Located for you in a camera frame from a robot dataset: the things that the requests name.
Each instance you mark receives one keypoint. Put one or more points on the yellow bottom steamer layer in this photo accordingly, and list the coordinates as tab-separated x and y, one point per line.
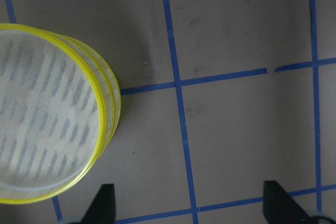
106	78

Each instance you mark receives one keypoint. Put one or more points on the yellow steamer layer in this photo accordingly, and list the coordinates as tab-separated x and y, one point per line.
106	78
54	117

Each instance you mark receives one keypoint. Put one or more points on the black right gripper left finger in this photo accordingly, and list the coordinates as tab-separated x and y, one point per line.
103	207

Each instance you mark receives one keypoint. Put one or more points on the yellow top steamer layer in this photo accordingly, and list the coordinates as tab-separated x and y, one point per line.
54	117

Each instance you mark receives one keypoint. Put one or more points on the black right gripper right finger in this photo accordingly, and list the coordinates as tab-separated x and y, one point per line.
279	207

